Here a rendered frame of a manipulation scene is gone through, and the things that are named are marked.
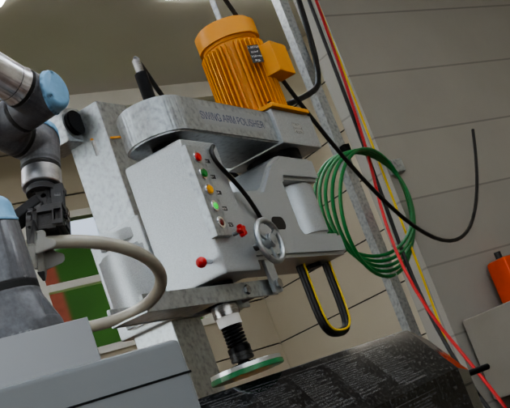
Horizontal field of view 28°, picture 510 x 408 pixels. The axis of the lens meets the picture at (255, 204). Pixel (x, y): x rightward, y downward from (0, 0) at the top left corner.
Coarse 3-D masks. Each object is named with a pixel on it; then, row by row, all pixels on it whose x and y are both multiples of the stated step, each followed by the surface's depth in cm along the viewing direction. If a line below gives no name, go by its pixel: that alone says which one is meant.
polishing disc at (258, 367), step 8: (272, 360) 284; (280, 360) 287; (248, 368) 281; (256, 368) 281; (264, 368) 291; (224, 376) 283; (232, 376) 281; (240, 376) 288; (248, 376) 300; (216, 384) 285; (224, 384) 294
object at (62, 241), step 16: (64, 240) 220; (80, 240) 221; (96, 240) 222; (112, 240) 224; (128, 256) 229; (144, 256) 230; (160, 272) 238; (160, 288) 244; (144, 304) 252; (96, 320) 260; (112, 320) 258
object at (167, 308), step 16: (192, 288) 275; (208, 288) 281; (224, 288) 288; (240, 288) 296; (256, 288) 303; (160, 304) 259; (176, 304) 265; (192, 304) 271; (208, 304) 281; (240, 304) 314; (128, 320) 257; (144, 320) 265; (160, 320) 276
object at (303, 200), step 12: (288, 192) 351; (300, 192) 352; (312, 192) 357; (300, 204) 351; (312, 204) 353; (300, 216) 349; (312, 216) 351; (300, 228) 348; (312, 228) 349; (324, 228) 352
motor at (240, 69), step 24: (216, 24) 364; (240, 24) 365; (216, 48) 365; (240, 48) 362; (264, 48) 363; (216, 72) 363; (240, 72) 359; (264, 72) 362; (288, 72) 365; (216, 96) 366; (240, 96) 359; (264, 96) 358
